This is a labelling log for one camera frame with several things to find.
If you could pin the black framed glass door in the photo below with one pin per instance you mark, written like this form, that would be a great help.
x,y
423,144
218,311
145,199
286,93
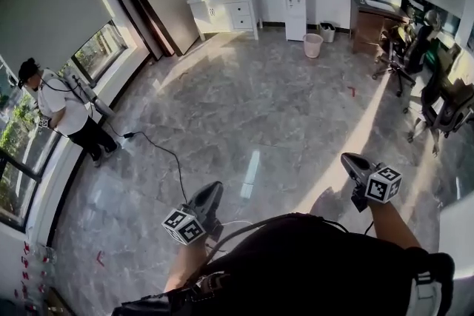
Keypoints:
x,y
18,144

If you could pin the white cabinet drawer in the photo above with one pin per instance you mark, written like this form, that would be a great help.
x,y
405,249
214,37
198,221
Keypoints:
x,y
241,6
244,23

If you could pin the beige black-framed panel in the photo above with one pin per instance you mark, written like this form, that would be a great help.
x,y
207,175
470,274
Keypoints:
x,y
163,0

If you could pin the dark brown board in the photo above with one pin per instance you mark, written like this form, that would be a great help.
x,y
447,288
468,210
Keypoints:
x,y
133,7

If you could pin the white trash bin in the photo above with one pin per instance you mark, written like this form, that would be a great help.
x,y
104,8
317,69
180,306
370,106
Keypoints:
x,y
327,33

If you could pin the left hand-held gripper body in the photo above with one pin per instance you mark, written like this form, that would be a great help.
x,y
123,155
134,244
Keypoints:
x,y
183,227

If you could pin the clear plastic bottle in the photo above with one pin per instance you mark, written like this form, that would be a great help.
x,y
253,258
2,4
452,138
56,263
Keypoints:
x,y
44,254

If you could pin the brown vanity cabinet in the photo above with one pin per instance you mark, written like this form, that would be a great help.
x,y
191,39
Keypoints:
x,y
370,29

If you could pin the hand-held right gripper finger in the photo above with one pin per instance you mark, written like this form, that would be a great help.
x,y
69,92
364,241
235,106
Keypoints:
x,y
359,160
354,172

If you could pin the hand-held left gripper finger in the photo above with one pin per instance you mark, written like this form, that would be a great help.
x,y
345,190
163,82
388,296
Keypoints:
x,y
213,201
201,195

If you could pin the person's right forearm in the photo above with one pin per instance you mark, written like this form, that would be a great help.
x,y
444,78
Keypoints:
x,y
392,229

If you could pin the white sink basin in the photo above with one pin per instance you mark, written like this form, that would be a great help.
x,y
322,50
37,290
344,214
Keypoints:
x,y
379,4

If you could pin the pink waste bin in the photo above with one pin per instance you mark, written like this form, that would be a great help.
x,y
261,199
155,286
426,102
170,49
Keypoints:
x,y
313,46

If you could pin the white water dispenser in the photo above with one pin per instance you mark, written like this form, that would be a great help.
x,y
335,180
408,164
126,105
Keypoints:
x,y
295,16

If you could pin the black office chair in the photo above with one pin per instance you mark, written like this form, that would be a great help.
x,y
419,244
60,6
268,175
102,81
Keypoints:
x,y
440,103

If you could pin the white cabinet door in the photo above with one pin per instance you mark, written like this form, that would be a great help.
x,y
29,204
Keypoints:
x,y
221,16
203,19

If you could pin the person's black shirt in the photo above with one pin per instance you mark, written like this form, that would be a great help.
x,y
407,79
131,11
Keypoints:
x,y
314,266

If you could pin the black framed window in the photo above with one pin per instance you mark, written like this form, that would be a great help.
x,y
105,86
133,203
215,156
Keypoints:
x,y
426,11
100,48

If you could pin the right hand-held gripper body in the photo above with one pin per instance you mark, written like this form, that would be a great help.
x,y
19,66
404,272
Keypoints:
x,y
383,184

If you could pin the black waist pack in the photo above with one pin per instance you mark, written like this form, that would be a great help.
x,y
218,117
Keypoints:
x,y
177,301

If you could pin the person's left forearm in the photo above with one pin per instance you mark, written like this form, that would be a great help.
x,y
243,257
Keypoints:
x,y
189,262

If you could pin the yellow and black jacket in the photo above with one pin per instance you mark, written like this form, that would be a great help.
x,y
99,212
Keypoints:
x,y
403,35

